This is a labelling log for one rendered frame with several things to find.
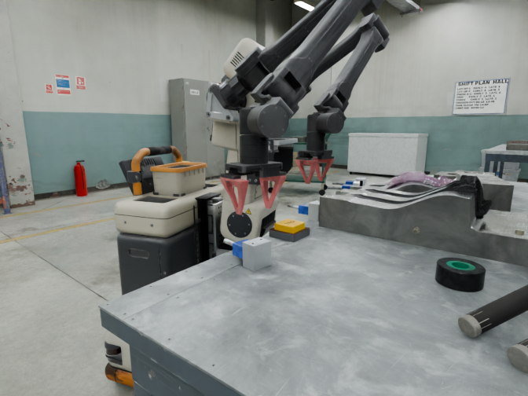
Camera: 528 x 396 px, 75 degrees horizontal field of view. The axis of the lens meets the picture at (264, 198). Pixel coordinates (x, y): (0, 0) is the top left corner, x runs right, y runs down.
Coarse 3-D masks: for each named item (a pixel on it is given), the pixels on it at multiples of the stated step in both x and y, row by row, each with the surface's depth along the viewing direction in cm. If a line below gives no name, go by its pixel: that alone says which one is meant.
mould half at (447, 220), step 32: (352, 192) 105; (448, 192) 81; (320, 224) 101; (352, 224) 94; (384, 224) 89; (416, 224) 84; (448, 224) 80; (480, 224) 82; (512, 224) 82; (480, 256) 77; (512, 256) 73
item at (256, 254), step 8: (224, 240) 80; (232, 240) 78; (240, 240) 76; (248, 240) 72; (256, 240) 72; (264, 240) 72; (240, 248) 73; (248, 248) 70; (256, 248) 69; (264, 248) 71; (240, 256) 73; (248, 256) 70; (256, 256) 70; (264, 256) 71; (248, 264) 71; (256, 264) 70; (264, 264) 72
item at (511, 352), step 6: (522, 342) 42; (510, 348) 42; (516, 348) 41; (522, 348) 41; (510, 354) 42; (516, 354) 42; (522, 354) 41; (510, 360) 42; (516, 360) 42; (522, 360) 41; (516, 366) 42; (522, 366) 41
